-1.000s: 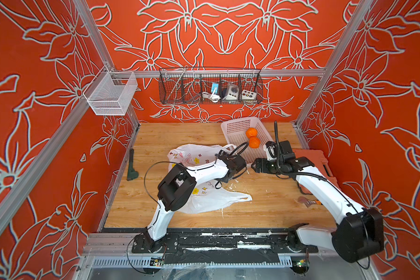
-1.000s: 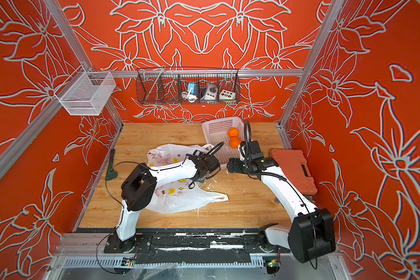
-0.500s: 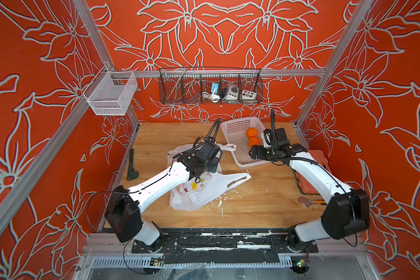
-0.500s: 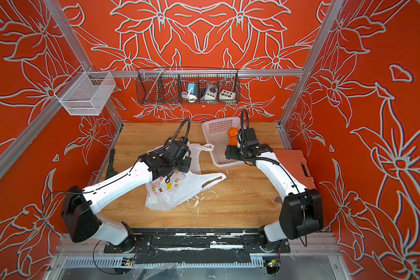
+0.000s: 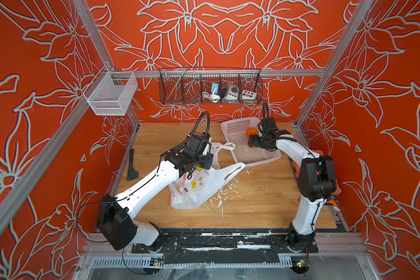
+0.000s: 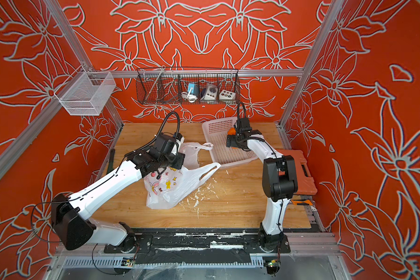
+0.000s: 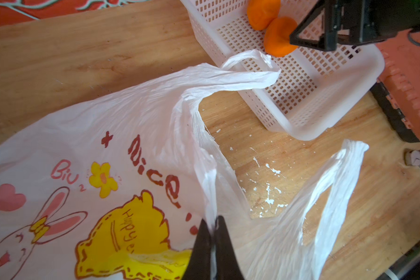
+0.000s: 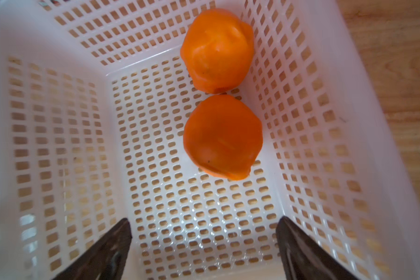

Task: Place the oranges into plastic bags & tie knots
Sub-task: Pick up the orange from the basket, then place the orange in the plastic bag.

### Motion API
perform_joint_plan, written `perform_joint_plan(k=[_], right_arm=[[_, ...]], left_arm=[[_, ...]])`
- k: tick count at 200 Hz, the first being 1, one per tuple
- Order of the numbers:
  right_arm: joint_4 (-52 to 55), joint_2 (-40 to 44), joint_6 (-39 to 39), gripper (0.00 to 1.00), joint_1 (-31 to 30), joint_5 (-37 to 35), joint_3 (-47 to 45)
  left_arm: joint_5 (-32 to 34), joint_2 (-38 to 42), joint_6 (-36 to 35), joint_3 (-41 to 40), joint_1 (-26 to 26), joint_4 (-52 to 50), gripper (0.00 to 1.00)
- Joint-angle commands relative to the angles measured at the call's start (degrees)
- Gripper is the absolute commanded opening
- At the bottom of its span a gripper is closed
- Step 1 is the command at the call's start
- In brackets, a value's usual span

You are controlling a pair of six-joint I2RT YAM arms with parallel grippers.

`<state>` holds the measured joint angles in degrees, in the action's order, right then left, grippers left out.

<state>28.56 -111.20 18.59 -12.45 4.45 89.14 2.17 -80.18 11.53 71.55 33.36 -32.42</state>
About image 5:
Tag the black wire wall basket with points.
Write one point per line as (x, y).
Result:
(192, 85)

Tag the white perforated plastic basket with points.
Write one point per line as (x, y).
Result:
(235, 132)

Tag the white grey adapter box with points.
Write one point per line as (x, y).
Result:
(231, 93)

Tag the white dotted cube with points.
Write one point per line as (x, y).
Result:
(248, 96)

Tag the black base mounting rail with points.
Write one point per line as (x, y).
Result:
(224, 246)

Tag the blue white small box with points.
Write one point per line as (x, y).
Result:
(215, 89)

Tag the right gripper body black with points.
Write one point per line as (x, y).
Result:
(260, 142)

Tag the clear acrylic wall bin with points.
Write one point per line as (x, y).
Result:
(106, 98)

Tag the orange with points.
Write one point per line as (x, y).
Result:
(252, 133)

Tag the red plastic tool case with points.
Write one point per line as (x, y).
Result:
(316, 175)

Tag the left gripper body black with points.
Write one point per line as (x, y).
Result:
(204, 161)

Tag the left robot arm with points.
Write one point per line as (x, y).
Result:
(116, 215)

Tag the dark green clamp tool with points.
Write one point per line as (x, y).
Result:
(132, 174)

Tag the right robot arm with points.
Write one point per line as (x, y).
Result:
(301, 231)

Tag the orange handled tool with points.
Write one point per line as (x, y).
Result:
(330, 202)

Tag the white printed plastic bag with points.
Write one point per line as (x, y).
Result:
(191, 192)

